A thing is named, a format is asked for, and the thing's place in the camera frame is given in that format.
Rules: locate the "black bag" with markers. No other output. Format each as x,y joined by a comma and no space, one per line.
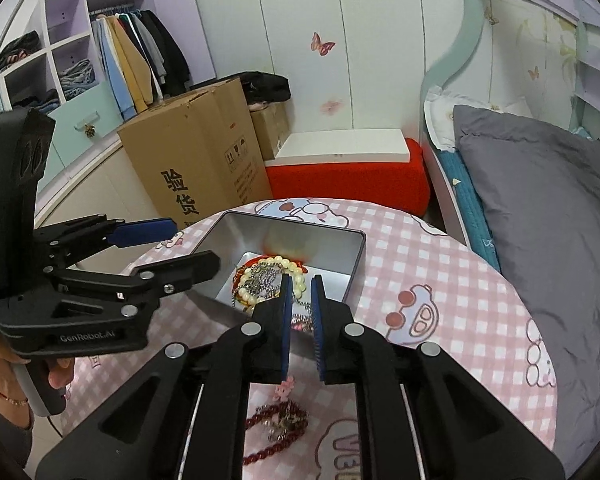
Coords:
260,87

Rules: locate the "folded dark jeans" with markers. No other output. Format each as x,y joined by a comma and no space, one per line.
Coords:
40,101

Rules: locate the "red stool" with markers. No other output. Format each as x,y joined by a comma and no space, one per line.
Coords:
340,185

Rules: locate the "small cardboard box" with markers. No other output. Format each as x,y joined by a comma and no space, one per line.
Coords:
270,127

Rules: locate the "person's left forearm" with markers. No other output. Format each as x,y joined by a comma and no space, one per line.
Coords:
5,430

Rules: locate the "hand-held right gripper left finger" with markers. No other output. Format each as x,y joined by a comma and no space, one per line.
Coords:
286,330

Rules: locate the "grey blanket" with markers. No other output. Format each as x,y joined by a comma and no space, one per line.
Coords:
530,210

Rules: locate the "dark clothes pile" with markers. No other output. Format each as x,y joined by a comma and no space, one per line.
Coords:
15,52

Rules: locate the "teal drawer cabinet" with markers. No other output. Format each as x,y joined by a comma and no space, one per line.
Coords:
75,125

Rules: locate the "teal bunk bed frame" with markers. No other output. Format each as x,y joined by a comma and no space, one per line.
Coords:
467,35

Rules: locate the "lilac stepped shelf unit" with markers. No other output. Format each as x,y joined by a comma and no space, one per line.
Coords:
65,10

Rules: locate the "white wardrobe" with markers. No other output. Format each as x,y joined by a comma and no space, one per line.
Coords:
380,50

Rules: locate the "grey metal tin box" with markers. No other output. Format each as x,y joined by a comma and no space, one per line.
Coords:
280,230

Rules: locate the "person's left hand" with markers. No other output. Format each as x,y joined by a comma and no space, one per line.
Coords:
60,377

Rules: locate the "teal bed mat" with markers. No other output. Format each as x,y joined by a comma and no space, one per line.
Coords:
467,210

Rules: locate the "row of hanging clothes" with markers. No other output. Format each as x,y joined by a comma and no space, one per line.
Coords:
130,60

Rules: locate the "large cardboard box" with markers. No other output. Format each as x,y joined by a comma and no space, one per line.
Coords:
190,135

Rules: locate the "folded light jeans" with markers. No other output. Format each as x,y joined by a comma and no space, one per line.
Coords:
77,77

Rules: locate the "white pillow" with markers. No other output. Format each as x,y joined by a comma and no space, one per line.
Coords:
440,115

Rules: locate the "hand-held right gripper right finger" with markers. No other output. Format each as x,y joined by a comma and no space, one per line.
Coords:
317,330

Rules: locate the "cream curved cabinet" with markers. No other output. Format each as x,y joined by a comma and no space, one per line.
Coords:
105,185

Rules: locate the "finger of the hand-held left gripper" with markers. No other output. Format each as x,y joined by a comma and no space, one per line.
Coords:
145,232
190,267

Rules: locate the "pale pink butterfly sticker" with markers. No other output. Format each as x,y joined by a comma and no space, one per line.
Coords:
331,106

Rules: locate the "pink checkered cartoon tablecloth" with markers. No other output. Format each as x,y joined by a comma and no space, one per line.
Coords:
455,285

